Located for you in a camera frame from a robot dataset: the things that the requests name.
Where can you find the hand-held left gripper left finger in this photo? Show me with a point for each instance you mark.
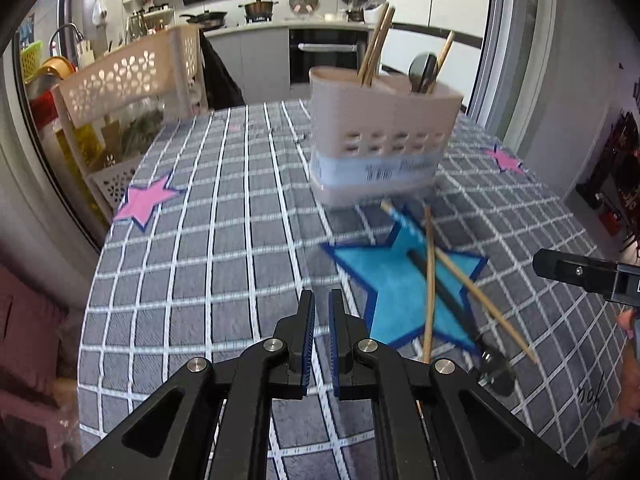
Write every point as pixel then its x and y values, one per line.
pixel 309 350

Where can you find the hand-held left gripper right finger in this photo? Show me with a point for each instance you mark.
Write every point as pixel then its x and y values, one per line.
pixel 335 350

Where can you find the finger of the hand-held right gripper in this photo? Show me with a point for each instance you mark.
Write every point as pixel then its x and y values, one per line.
pixel 570 270

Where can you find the wooden chopstick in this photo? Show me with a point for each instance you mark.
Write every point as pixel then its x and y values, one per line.
pixel 382 42
pixel 445 57
pixel 429 285
pixel 492 310
pixel 372 45

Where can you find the black spoon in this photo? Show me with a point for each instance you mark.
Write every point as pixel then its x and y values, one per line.
pixel 431 74
pixel 417 70
pixel 450 305

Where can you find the pink plastic utensil holder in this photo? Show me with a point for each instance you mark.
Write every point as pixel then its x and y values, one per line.
pixel 380 145

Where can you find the person's right hand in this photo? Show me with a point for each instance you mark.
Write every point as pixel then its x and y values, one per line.
pixel 627 319

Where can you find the small red box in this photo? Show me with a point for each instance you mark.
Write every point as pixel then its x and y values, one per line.
pixel 611 221

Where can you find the grey checked star tablecloth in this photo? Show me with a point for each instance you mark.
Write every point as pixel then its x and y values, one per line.
pixel 225 240

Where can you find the sliding glass door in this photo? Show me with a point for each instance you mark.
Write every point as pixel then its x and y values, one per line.
pixel 515 50

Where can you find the black garment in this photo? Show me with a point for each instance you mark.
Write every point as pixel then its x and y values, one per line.
pixel 220 75

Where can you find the black built-in oven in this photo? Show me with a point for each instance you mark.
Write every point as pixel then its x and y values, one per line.
pixel 325 57

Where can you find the grey kitchen counter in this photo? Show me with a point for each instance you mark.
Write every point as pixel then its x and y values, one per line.
pixel 265 60

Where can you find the beige plastic shelf cart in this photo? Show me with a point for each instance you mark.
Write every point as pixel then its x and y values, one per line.
pixel 125 75

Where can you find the steel cooking pot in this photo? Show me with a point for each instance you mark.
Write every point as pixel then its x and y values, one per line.
pixel 259 9

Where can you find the black wok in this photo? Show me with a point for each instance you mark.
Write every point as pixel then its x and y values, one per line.
pixel 205 17

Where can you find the red plastic basket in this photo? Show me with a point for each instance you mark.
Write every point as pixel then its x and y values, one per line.
pixel 42 110

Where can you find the row of condiment bottles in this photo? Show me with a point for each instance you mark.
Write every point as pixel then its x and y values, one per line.
pixel 150 17

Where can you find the orange basin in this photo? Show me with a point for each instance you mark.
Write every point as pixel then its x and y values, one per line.
pixel 57 66

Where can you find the white plastic bag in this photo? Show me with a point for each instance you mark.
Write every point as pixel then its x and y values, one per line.
pixel 99 10

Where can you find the steel kitchen faucet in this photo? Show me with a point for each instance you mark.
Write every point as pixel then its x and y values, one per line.
pixel 70 27

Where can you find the yellow plastic basket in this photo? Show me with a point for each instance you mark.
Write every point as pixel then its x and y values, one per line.
pixel 30 60

